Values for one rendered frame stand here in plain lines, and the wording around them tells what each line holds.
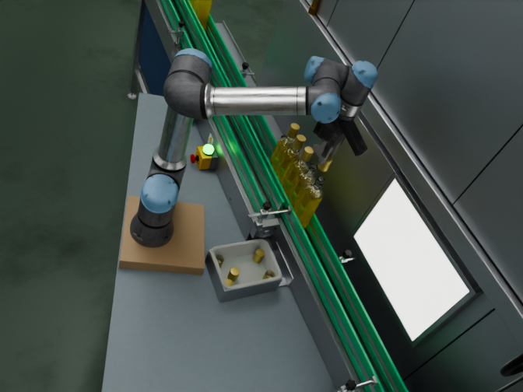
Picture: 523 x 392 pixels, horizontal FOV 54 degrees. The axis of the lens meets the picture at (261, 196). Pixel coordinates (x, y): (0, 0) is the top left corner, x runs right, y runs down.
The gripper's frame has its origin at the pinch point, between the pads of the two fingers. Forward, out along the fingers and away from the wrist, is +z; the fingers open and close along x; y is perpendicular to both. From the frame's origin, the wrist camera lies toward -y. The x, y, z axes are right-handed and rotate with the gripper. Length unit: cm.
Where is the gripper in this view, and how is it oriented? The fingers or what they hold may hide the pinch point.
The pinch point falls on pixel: (326, 160)
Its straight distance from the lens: 168.8
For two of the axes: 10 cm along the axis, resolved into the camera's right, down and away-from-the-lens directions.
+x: -6.3, 4.4, -6.4
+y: -7.3, -6.3, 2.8
